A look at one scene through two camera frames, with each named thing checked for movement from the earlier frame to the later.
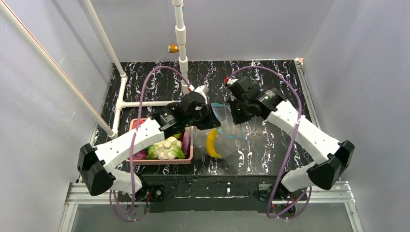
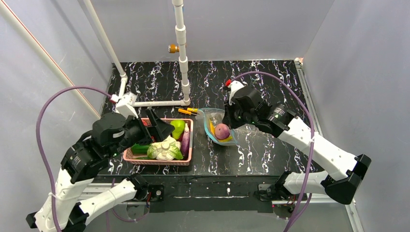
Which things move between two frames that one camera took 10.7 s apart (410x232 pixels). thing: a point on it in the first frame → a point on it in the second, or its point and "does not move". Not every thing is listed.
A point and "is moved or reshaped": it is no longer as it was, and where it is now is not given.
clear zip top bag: (227, 137) is moved or reshaped
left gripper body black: (207, 120) → (147, 128)
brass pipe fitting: (172, 48) does not move
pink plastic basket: (186, 160) does not move
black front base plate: (206, 194) does not move
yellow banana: (211, 143) → (212, 130)
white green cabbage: (169, 149) does not move
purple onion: (140, 155) → (222, 131)
